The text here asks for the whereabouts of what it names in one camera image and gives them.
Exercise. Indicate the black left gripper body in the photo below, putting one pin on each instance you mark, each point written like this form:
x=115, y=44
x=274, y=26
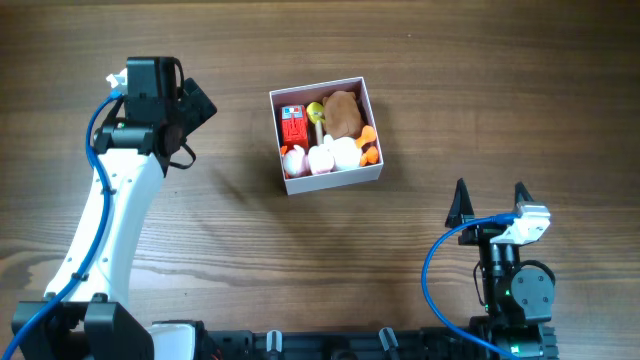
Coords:
x=195, y=111

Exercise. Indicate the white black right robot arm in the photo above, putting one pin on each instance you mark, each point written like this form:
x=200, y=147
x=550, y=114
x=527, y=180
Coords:
x=517, y=294

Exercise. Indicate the red toy fire truck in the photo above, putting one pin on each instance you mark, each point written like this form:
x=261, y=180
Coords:
x=294, y=126

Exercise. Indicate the yellow rattle drum toy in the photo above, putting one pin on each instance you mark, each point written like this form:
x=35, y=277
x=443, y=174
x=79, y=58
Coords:
x=315, y=113

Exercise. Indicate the white pink duck figurine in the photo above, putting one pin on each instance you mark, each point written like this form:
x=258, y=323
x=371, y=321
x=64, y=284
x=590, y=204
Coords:
x=298, y=162

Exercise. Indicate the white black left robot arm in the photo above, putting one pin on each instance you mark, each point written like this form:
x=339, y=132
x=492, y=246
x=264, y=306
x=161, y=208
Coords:
x=129, y=144

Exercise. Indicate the brown plush bear toy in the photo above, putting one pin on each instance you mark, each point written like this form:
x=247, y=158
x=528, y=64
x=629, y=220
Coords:
x=342, y=115

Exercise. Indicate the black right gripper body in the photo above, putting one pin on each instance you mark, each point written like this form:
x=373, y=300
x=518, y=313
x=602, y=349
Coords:
x=485, y=236

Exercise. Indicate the white plush duck orange feet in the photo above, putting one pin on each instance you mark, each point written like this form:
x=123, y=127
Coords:
x=350, y=153

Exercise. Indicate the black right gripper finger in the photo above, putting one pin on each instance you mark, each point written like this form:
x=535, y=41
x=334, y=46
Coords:
x=521, y=194
x=461, y=210

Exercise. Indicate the white box pink interior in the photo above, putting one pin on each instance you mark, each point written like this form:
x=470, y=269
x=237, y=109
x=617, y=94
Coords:
x=304, y=94

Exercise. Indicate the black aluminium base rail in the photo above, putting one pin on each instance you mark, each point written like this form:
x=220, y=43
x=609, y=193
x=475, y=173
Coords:
x=190, y=340

